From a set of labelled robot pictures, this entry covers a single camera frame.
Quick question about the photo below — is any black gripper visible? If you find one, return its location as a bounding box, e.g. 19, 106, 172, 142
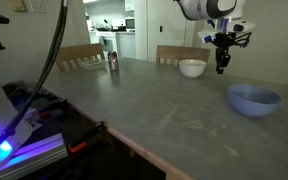
213, 32, 236, 75

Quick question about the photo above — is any white bowl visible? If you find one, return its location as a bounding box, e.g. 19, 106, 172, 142
178, 58, 207, 79

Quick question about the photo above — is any blue bowl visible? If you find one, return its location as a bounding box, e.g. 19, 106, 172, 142
226, 83, 283, 118

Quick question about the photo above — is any red and silver soda can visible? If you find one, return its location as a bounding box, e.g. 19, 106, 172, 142
107, 50, 120, 72

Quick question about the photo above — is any clear plastic container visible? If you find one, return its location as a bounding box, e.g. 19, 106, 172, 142
80, 59, 108, 72

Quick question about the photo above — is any wooden slat-back chair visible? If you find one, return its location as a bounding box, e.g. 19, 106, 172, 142
55, 43, 107, 73
155, 44, 212, 67

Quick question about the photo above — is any white kitchen cabinet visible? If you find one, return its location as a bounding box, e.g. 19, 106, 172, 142
117, 31, 137, 58

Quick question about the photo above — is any microwave oven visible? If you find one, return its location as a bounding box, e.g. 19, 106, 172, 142
125, 16, 137, 32

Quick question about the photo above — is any white countertop appliance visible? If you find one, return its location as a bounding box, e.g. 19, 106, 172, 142
111, 18, 127, 31

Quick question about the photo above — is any white oven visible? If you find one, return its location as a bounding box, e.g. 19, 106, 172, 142
96, 30, 120, 61

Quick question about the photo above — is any white power strip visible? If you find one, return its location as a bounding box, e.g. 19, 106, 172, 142
17, 105, 42, 132

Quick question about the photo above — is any metal mounting plate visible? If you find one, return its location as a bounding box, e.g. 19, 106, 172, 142
0, 132, 68, 180

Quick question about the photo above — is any round beige thermostat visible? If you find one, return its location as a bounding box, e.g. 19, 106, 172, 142
9, 0, 26, 11

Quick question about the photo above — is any black clamp orange handle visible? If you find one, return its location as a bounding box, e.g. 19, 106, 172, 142
66, 120, 108, 158

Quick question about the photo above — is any black clamp red handle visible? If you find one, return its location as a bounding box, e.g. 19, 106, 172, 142
37, 98, 69, 118

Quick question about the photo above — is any dark cable bundle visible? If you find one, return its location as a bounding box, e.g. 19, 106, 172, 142
2, 79, 57, 101

